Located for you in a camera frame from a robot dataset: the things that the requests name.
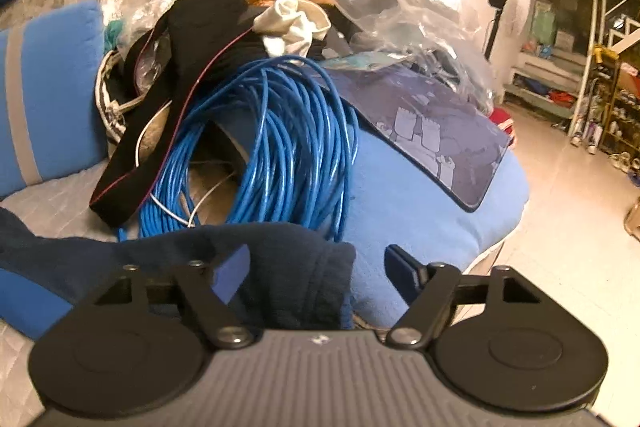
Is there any pair of white shoes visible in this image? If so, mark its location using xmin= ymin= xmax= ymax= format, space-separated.
xmin=607 ymin=151 xmax=640 ymax=186

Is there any black cloth with red trim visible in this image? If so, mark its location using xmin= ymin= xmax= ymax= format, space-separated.
xmin=89 ymin=0 xmax=281 ymax=228

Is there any black stand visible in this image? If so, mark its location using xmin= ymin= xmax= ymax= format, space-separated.
xmin=484 ymin=0 xmax=509 ymax=60

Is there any thin white cable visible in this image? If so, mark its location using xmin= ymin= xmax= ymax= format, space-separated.
xmin=149 ymin=172 xmax=237 ymax=229

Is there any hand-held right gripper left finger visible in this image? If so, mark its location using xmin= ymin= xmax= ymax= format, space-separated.
xmin=94 ymin=244 xmax=255 ymax=351

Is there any bright blue cloth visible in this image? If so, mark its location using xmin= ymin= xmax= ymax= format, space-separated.
xmin=0 ymin=266 xmax=73 ymax=341

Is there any white low shelf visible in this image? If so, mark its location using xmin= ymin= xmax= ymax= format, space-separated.
xmin=502 ymin=51 xmax=589 ymax=120

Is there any purple printed mat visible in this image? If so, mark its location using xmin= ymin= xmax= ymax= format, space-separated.
xmin=320 ymin=61 xmax=516 ymax=213

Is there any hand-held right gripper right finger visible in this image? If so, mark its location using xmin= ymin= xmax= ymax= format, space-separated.
xmin=384 ymin=244 xmax=544 ymax=351

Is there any shoe rack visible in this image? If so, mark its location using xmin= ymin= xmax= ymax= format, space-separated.
xmin=582 ymin=44 xmax=640 ymax=158

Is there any clear plastic bag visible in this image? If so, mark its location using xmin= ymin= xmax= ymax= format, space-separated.
xmin=322 ymin=0 xmax=501 ymax=114

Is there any white crumpled cloth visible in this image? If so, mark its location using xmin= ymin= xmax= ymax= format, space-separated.
xmin=252 ymin=0 xmax=331 ymax=58

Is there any light blue cushion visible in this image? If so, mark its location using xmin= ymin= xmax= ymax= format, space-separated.
xmin=215 ymin=107 xmax=531 ymax=329

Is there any white metal frame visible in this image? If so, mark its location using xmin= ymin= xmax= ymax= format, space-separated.
xmin=569 ymin=0 xmax=640 ymax=138

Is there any pale teal packet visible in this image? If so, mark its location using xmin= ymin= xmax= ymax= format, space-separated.
xmin=320 ymin=51 xmax=402 ymax=72

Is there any navy fleece garment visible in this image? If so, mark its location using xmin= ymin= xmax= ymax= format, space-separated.
xmin=0 ymin=207 xmax=357 ymax=333

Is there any blue pillow with grey stripes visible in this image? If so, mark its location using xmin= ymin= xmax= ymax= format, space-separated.
xmin=0 ymin=0 xmax=109 ymax=200

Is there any blue cable coil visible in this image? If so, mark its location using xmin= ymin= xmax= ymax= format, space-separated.
xmin=117 ymin=56 xmax=360 ymax=244

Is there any white standing fan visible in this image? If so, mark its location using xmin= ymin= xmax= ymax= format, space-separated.
xmin=501 ymin=0 xmax=532 ymax=38

